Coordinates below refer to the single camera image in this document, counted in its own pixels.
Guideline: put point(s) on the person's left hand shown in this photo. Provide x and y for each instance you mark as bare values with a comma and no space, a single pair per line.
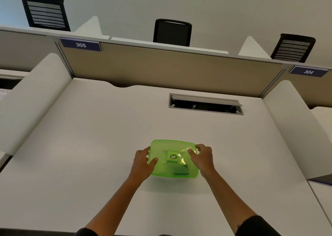
140,165

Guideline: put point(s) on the person's right hand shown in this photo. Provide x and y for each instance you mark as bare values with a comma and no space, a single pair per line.
204,161

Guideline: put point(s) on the person's left thumb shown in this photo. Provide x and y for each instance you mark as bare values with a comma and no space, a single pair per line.
153,162

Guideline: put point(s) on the person's right thumb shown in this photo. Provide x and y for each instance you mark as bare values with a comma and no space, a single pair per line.
192,152

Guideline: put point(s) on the green translucent plastic container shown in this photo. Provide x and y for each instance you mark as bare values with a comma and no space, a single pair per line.
172,159

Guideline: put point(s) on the person's left forearm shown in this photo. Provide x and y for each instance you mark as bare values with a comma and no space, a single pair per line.
116,204

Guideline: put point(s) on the person's right forearm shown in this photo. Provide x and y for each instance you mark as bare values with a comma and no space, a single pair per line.
225,199

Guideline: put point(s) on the beige desk partition panel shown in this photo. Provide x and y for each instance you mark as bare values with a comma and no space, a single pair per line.
26,51
311,87
168,69

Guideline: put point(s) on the black sleeve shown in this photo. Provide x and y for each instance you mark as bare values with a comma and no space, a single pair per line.
256,226

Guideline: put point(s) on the white desk side divider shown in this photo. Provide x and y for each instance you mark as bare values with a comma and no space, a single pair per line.
253,48
89,28
33,100
298,129

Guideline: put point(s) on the black mesh office chair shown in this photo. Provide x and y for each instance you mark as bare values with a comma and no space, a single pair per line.
172,33

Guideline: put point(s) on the blue desk number sign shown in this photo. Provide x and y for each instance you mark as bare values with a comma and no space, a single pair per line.
81,45
308,71

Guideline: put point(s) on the black slatted office chair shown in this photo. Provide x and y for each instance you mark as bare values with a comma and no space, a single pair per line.
46,12
293,47

